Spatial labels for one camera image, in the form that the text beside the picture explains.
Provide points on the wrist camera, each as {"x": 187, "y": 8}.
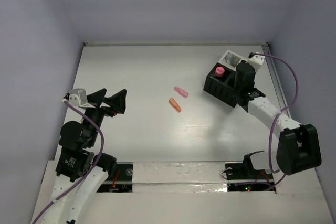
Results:
{"x": 77, "y": 98}
{"x": 256, "y": 60}

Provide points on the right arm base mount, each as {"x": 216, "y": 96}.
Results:
{"x": 243, "y": 177}

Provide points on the black and white organizer box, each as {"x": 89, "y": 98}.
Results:
{"x": 223, "y": 88}

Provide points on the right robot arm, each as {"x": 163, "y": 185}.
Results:
{"x": 298, "y": 145}

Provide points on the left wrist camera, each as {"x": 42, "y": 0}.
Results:
{"x": 77, "y": 98}

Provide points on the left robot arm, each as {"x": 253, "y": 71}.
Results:
{"x": 82, "y": 165}

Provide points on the orange highlighter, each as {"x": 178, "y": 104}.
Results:
{"x": 175, "y": 105}

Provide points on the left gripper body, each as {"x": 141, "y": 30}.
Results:
{"x": 102, "y": 107}

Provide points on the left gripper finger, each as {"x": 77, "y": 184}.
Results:
{"x": 95, "y": 99}
{"x": 117, "y": 102}

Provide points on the pink capped highlighter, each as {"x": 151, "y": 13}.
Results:
{"x": 219, "y": 71}

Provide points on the blue highlighter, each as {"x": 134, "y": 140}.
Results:
{"x": 230, "y": 59}

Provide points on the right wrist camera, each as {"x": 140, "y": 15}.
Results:
{"x": 256, "y": 60}

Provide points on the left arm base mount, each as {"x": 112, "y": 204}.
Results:
{"x": 121, "y": 182}

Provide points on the white foam front board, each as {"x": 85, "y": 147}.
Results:
{"x": 192, "y": 192}

